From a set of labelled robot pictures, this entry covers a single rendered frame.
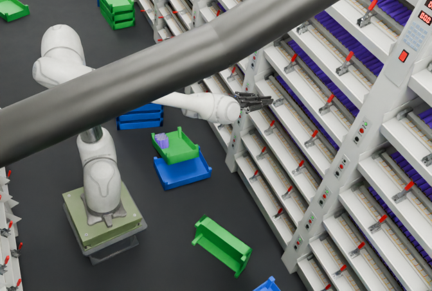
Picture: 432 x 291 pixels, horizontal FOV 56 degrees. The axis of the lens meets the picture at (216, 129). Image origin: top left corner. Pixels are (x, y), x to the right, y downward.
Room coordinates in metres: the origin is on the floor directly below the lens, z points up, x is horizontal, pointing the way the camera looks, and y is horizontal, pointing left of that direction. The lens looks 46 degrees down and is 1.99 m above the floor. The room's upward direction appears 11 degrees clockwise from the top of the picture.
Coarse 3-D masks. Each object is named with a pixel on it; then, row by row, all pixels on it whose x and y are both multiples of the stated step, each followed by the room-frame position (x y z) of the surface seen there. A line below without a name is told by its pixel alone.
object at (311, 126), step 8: (272, 80) 1.57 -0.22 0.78; (272, 88) 1.54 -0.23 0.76; (280, 88) 1.52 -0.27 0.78; (288, 96) 1.47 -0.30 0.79; (296, 112) 1.39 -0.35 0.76; (304, 120) 1.34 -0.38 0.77; (312, 128) 1.29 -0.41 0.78; (320, 136) 1.25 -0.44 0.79; (328, 144) 1.21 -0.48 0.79; (336, 152) 1.17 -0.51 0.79
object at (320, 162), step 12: (264, 72) 1.61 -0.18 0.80; (276, 72) 1.65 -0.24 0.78; (264, 84) 1.57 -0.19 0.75; (276, 96) 1.50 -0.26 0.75; (276, 108) 1.43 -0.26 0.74; (300, 108) 1.42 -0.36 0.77; (288, 120) 1.36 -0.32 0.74; (300, 120) 1.35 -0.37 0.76; (300, 132) 1.29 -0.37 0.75; (312, 132) 1.29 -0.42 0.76; (300, 144) 1.23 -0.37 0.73; (312, 156) 1.17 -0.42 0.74; (324, 156) 1.17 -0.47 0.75; (324, 168) 1.11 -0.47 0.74
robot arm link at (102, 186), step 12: (84, 168) 1.08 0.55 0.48; (96, 168) 1.03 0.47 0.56; (108, 168) 1.04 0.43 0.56; (84, 180) 0.99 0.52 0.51; (96, 180) 0.98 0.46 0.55; (108, 180) 0.99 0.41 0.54; (120, 180) 1.05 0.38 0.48; (84, 192) 0.98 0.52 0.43; (96, 192) 0.95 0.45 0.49; (108, 192) 0.97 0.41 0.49; (120, 192) 1.03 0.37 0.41; (96, 204) 0.94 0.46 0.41; (108, 204) 0.96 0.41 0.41
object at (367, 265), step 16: (336, 224) 0.98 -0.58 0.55; (352, 224) 0.97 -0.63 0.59; (336, 240) 0.91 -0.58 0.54; (352, 240) 0.91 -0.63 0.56; (368, 240) 0.91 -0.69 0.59; (352, 256) 0.84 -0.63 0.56; (368, 256) 0.85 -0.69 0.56; (368, 272) 0.79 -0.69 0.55; (384, 272) 0.78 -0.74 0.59; (368, 288) 0.74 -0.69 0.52; (384, 288) 0.73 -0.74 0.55; (400, 288) 0.73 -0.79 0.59
